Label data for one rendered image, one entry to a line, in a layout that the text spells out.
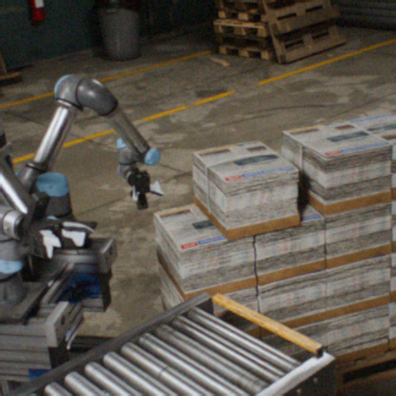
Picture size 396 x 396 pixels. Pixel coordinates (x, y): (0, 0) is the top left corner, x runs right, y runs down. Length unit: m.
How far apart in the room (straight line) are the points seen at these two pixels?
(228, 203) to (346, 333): 0.84
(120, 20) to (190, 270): 7.13
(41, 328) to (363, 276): 1.30
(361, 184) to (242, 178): 0.51
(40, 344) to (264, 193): 0.93
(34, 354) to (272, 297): 0.93
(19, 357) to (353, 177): 1.36
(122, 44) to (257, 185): 7.18
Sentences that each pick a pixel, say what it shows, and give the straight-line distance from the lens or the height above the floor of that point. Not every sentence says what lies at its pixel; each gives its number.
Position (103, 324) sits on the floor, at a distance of 3.88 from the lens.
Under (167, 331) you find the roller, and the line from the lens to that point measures 2.28.
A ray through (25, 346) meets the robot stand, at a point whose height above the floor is 0.68.
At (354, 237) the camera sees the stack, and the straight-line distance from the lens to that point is 2.97.
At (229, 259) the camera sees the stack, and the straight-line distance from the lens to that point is 2.76.
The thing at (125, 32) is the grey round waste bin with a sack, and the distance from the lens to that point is 9.68.
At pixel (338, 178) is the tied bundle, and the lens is 2.84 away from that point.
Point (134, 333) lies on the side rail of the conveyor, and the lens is 2.29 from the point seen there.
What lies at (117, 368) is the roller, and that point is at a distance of 2.17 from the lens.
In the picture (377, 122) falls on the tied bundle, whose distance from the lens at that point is 3.20.
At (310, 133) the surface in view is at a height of 1.07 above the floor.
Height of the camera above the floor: 2.03
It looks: 23 degrees down
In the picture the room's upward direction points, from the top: 5 degrees counter-clockwise
